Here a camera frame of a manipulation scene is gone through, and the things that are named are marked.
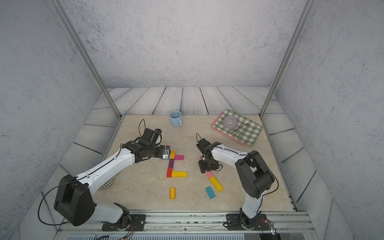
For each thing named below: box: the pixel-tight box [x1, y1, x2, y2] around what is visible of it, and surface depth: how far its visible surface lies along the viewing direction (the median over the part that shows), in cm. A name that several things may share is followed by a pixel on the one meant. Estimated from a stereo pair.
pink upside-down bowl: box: [223, 115, 238, 129], surface depth 114 cm
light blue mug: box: [169, 110, 183, 127], surface depth 114 cm
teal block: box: [205, 186, 216, 200], surface depth 84 cm
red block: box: [166, 167, 173, 178], surface depth 91 cm
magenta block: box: [174, 155, 185, 161], surface depth 98 cm
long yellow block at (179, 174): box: [171, 171, 188, 178], surface depth 91 cm
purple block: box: [168, 158, 175, 168], surface depth 95 cm
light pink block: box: [205, 170, 214, 179], surface depth 90 cm
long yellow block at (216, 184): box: [209, 176, 224, 192], surface depth 87 cm
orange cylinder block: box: [169, 187, 176, 200], surface depth 84 cm
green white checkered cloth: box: [212, 109, 263, 146], surface depth 113 cm
